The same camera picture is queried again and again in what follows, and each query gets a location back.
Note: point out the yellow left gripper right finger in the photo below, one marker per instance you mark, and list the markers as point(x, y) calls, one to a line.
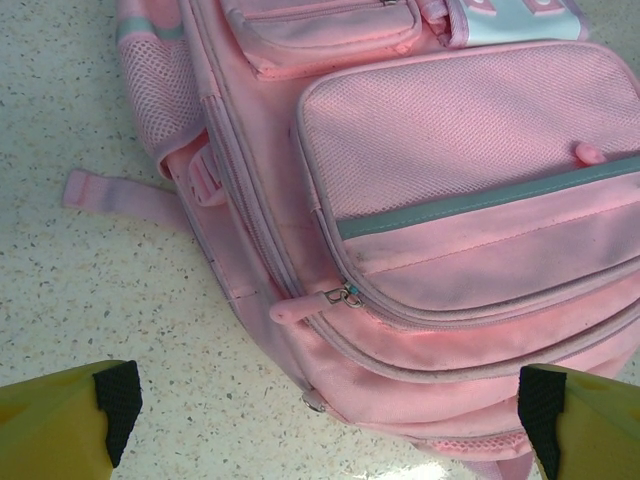
point(595, 430)

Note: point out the pink student backpack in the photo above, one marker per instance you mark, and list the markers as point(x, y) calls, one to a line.
point(400, 200)

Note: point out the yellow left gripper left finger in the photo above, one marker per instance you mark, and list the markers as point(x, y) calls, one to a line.
point(55, 430)

